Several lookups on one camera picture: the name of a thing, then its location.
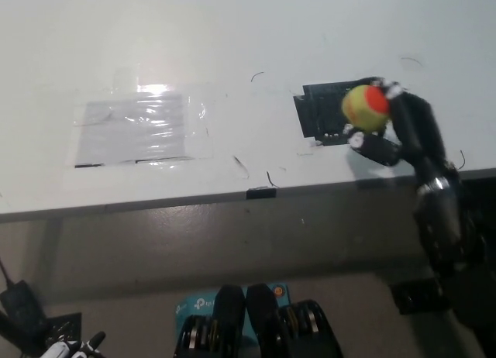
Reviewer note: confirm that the black perforated floor plate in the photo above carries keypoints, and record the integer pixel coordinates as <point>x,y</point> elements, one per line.
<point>64,325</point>

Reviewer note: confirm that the black power adapter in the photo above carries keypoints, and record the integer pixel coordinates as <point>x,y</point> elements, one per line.
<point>19,307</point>

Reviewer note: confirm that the clear plastic film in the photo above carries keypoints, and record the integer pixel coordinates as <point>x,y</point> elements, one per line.
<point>195,118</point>

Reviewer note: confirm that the teal router box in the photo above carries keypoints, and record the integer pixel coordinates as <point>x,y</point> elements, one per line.
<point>199,303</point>

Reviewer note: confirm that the black tape patch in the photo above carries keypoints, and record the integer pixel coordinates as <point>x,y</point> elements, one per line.
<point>321,110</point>

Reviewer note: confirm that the grey paper sheet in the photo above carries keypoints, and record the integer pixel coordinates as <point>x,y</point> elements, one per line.
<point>128,129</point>

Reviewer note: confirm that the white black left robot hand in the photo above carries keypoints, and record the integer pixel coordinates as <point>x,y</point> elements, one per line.
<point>66,348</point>

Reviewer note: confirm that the grey table leg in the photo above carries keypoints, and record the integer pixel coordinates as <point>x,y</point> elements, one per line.
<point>52,257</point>

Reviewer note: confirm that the black floor socket plate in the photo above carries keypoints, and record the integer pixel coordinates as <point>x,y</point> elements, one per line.
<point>416,298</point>

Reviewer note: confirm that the orange yellow tennis ball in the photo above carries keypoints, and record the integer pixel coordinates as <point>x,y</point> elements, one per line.
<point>364,108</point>

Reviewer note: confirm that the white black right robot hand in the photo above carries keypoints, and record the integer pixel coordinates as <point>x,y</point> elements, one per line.
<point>418,129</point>

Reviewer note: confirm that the small black tape strip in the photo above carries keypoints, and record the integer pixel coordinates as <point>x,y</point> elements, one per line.
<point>260,193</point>

